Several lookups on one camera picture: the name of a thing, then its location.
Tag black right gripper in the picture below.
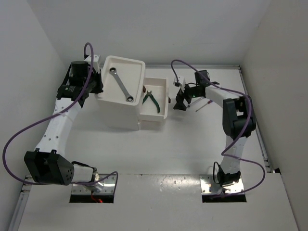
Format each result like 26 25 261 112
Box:
174 82 202 111

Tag large silver ratchet wrench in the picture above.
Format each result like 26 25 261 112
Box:
109 67 134 103

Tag white drawer organizer cabinet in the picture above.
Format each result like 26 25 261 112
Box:
95 55 145 130

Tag green handled pliers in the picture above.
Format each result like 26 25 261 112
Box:
142 91 160 114

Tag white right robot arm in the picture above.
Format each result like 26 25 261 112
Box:
173 70 256 186

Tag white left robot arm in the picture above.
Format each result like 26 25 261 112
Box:
24 54 170 185

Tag small silver wrench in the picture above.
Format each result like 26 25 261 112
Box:
187 99 201 108

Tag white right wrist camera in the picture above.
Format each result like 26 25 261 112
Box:
173 76 186 87

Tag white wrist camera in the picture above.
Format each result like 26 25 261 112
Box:
84 54 101 73
173 76 186 87

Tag red blue handled screwdriver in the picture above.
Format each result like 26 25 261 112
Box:
195 100 212 112

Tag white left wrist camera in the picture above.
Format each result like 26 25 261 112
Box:
84 54 101 73

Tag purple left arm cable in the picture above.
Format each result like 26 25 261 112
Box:
2 42 118 185

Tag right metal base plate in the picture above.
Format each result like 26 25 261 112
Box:
200 175 244 196

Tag metal base plate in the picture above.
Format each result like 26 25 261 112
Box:
200 175 244 196
71 172 118 196

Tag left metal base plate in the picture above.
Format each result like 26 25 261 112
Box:
71 172 118 196

